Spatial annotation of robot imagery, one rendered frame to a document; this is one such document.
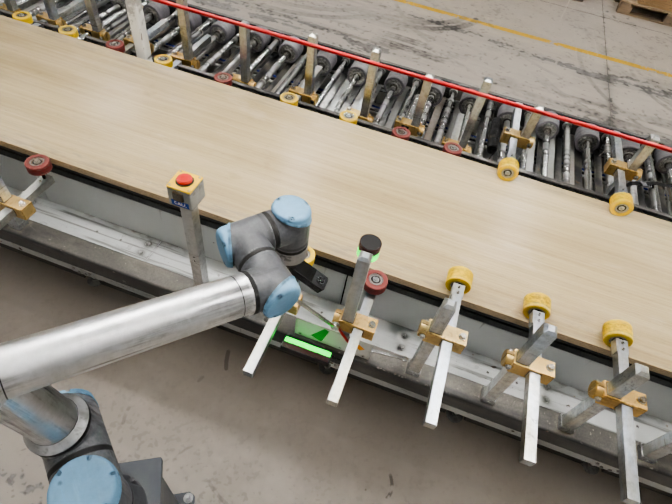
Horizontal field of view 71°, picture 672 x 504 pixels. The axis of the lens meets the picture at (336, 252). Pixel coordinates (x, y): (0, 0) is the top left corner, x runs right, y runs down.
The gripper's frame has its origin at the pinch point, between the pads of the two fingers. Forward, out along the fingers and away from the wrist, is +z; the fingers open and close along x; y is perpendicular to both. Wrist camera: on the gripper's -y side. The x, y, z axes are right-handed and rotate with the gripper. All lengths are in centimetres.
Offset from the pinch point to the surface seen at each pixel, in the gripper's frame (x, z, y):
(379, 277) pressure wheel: -23.9, 7.7, -20.7
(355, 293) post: -6.4, -4.2, -16.1
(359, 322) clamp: -7.5, 11.0, -19.5
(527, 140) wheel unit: -115, 1, -60
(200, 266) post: -6.5, 10.1, 33.4
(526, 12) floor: -519, 98, -75
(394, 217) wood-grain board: -52, 8, -19
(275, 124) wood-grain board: -82, 8, 41
